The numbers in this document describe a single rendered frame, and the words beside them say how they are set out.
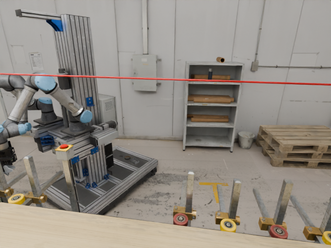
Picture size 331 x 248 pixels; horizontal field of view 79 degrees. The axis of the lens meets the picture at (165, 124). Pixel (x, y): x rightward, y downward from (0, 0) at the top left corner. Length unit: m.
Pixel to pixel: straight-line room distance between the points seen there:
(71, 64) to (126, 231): 1.55
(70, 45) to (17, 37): 2.61
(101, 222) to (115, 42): 3.16
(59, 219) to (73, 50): 1.44
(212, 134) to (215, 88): 0.92
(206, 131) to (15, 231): 3.39
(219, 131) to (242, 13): 2.09
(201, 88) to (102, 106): 2.07
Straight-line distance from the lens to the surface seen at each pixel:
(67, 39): 2.15
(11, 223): 1.43
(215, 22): 3.81
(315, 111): 4.70
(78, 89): 2.16
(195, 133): 4.07
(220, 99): 3.51
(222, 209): 1.38
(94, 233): 1.19
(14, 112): 1.82
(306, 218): 1.58
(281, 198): 1.29
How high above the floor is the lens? 1.77
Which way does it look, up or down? 21 degrees down
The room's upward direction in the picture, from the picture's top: 1 degrees clockwise
